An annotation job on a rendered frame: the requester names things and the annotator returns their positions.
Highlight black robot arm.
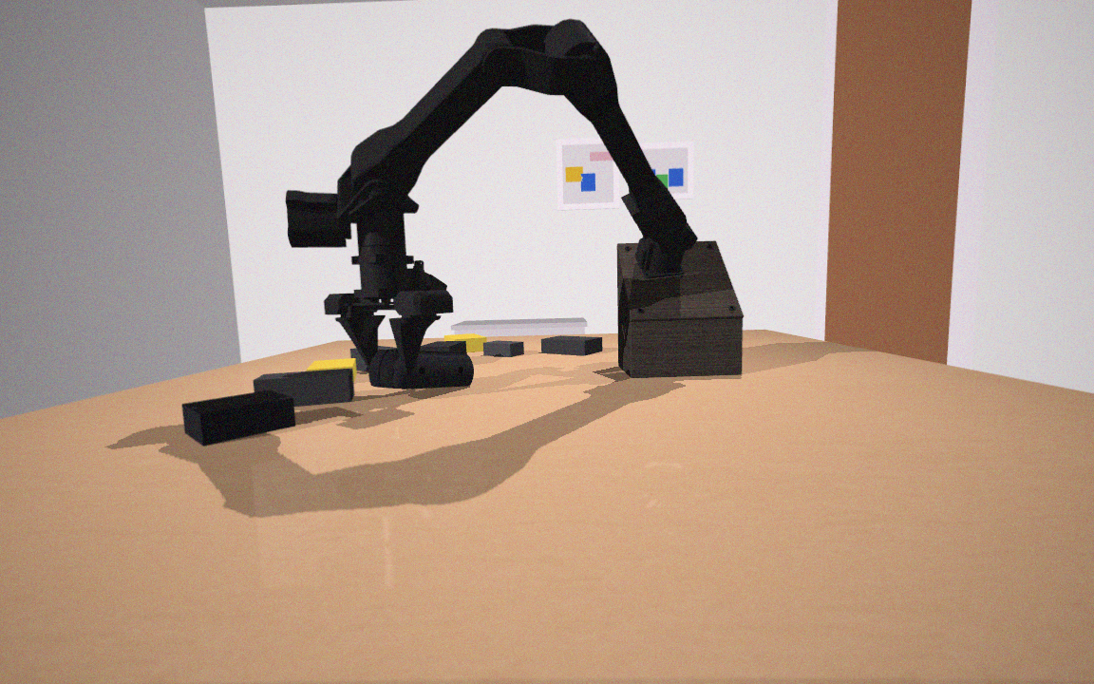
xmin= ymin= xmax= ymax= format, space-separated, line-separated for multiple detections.
xmin=286 ymin=18 xmax=698 ymax=278

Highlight dark grey rounded unit with white label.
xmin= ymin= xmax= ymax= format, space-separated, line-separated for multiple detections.
xmin=369 ymin=350 xmax=474 ymax=390

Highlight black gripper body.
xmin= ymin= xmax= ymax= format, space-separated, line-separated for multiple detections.
xmin=324 ymin=246 xmax=453 ymax=318

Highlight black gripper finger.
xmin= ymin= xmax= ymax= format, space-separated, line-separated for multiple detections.
xmin=389 ymin=315 xmax=441 ymax=372
xmin=336 ymin=315 xmax=386 ymax=368

